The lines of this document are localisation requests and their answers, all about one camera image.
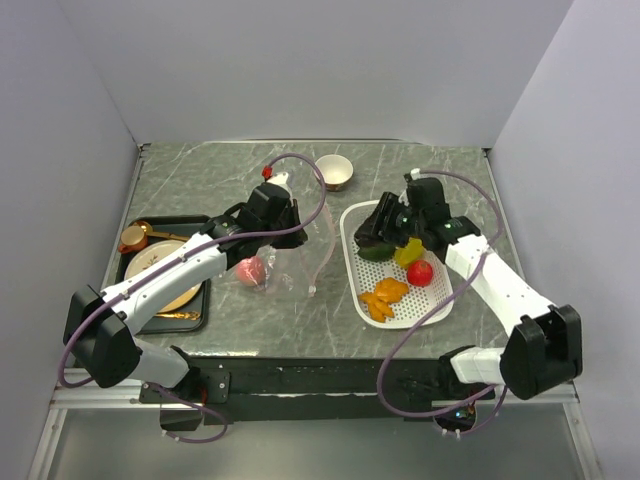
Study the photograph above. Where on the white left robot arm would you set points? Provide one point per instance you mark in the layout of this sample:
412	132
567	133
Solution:
101	327

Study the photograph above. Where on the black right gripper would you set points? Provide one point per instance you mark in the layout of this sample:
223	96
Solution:
387	206

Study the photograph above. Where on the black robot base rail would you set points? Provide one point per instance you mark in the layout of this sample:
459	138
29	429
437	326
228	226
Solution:
264	389

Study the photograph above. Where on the white perforated plastic basket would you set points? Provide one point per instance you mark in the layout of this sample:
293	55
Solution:
364	276

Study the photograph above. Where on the black rectangular tray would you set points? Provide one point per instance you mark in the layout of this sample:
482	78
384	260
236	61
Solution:
184	225

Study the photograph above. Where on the gold spoon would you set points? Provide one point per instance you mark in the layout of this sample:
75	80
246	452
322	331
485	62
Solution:
150	231

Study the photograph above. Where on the orange ginger root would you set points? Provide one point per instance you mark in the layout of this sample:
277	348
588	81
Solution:
387	291

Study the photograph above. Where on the clear zip top bag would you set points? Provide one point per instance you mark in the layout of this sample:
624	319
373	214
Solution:
293	273

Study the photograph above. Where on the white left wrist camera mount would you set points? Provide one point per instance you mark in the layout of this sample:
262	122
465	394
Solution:
282	179

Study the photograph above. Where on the gold fork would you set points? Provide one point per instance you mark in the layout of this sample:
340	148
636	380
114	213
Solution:
188	315

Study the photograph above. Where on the small brown cup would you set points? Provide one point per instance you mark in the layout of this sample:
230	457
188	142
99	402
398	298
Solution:
132	239

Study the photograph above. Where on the yellow green starfruit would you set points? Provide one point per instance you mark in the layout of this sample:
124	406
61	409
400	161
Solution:
413	251

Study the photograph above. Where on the cream plate with leaf pattern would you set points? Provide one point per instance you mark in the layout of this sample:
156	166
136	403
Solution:
152	255

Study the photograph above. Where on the dark green avocado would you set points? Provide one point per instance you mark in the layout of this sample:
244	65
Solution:
377	253

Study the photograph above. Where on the white ceramic bowl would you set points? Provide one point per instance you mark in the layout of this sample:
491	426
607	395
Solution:
336	170

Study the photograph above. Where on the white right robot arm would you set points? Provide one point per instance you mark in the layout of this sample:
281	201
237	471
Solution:
544	347

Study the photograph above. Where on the pink peach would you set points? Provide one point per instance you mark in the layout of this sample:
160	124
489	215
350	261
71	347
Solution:
251	272

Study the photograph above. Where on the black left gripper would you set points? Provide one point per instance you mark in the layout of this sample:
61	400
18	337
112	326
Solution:
295	238

